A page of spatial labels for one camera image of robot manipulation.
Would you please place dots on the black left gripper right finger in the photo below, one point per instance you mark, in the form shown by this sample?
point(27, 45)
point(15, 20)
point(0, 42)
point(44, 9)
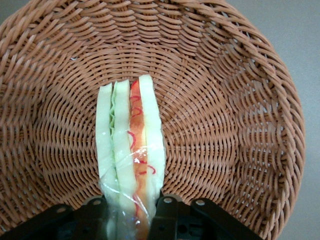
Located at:
point(180, 222)

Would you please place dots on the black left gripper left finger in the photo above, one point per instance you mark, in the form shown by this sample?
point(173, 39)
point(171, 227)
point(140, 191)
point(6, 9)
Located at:
point(62, 222)

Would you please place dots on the triangle sandwich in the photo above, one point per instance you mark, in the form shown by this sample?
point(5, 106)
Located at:
point(125, 150)

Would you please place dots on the round brown wicker basket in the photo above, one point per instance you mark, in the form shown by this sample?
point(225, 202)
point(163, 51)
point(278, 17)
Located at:
point(212, 112)

